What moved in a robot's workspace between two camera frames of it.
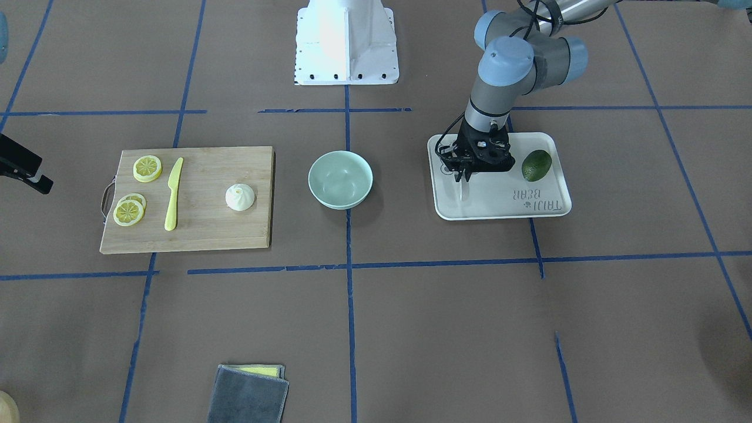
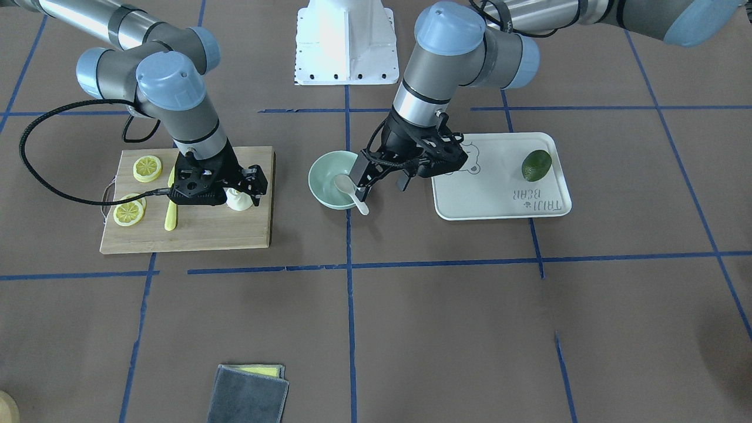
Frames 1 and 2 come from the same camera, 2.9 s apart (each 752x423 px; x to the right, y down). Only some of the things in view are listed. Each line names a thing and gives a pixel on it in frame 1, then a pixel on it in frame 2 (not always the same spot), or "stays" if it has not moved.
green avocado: x=536 y=165 stays
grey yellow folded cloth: x=248 y=393 stays
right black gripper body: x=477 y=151 to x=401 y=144
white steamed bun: x=239 y=197 stays
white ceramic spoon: x=464 y=190 to x=344 y=183
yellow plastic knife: x=171 y=218 stays
